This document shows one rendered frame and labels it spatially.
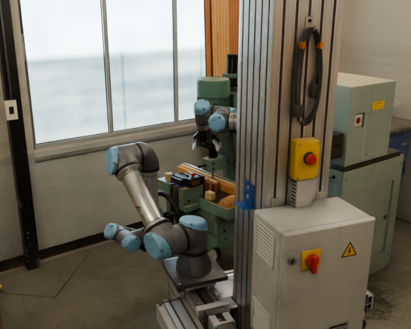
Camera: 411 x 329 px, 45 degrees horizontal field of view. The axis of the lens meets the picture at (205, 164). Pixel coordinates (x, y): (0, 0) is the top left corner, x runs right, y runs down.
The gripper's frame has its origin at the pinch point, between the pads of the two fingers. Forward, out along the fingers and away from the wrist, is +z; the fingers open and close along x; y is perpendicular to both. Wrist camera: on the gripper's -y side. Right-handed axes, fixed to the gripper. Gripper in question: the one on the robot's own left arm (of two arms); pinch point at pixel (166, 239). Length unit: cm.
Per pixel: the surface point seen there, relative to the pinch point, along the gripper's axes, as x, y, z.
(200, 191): -4.5, -29.0, 13.1
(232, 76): -10, -92, 6
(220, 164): -9, -47, 22
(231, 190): 4.2, -35.7, 25.6
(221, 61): -131, -126, 94
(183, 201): -4.1, -21.2, 4.4
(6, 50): -141, -60, -63
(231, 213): 18.5, -26.1, 17.1
